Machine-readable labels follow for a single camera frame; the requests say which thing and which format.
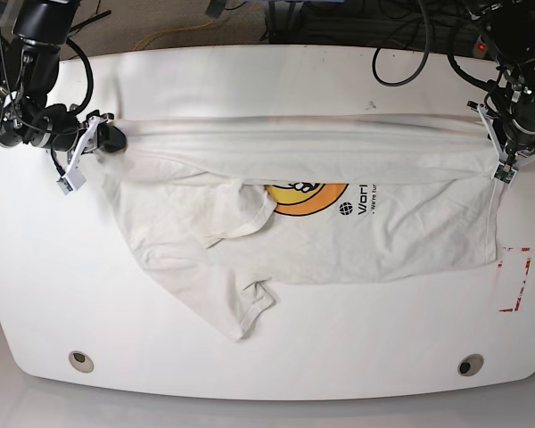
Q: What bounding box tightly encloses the black white gripper body image right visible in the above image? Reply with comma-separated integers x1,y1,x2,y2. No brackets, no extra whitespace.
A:
466,66,535,169

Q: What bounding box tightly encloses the black white gripper body image left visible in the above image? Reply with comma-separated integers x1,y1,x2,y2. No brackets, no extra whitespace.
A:
24,103,115,177

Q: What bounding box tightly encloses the white T-shirt with yellow print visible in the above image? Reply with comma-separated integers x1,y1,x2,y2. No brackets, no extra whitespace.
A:
96,114,502,340

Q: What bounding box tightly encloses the red tape rectangle marking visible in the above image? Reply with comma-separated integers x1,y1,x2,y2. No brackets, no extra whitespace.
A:
494,247,532,313

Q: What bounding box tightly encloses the left table grommet hole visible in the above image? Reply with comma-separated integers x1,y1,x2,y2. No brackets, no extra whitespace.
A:
69,350,95,374

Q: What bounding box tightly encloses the table grommet hole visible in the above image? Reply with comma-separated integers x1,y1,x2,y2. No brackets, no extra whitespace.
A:
457,354,484,377
69,350,95,374

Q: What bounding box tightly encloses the right table grommet hole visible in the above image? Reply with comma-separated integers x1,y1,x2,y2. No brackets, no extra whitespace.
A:
457,354,484,377

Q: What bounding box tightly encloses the wrist camera module image left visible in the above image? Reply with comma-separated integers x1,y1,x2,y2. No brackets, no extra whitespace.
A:
57,169,86,195

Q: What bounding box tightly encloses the wrist camera module image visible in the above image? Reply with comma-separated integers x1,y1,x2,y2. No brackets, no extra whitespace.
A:
57,169,86,195
493,163,517,185

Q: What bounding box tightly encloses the wrist camera module image right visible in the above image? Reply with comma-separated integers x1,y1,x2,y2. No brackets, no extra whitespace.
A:
493,163,517,185

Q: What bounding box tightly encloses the black power strip red switch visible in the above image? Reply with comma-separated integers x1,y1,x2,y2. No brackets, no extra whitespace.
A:
472,29,490,59

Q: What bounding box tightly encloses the yellow cable on floor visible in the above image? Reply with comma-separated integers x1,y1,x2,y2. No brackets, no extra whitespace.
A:
136,8,222,53

